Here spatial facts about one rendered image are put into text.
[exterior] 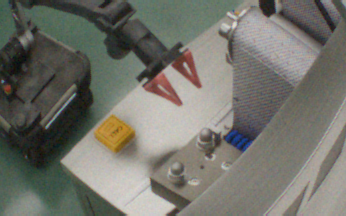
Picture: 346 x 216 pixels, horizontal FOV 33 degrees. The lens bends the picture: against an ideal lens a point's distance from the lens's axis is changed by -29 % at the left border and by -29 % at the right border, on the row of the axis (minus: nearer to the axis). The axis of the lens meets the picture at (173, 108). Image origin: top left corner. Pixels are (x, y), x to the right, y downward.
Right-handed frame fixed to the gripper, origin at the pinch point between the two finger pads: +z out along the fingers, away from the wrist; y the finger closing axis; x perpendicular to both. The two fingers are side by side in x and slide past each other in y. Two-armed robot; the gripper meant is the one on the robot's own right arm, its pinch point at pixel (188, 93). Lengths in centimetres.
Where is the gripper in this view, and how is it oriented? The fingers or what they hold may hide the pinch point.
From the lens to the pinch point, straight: 160.0
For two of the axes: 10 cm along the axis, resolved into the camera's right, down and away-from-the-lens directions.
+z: 6.5, 7.6, 0.4
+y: -6.5, 5.9, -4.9
